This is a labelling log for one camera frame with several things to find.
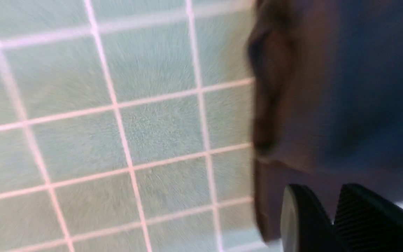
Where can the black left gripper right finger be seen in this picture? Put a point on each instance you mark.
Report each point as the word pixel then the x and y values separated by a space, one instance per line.
pixel 367 222

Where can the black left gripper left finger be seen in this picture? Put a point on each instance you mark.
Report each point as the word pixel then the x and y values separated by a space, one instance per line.
pixel 305 225

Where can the dark gray long-sleeve top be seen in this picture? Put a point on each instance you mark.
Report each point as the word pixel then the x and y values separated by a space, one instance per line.
pixel 328 101

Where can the teal checkered tablecloth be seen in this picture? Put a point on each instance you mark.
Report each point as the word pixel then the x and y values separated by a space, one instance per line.
pixel 126 126

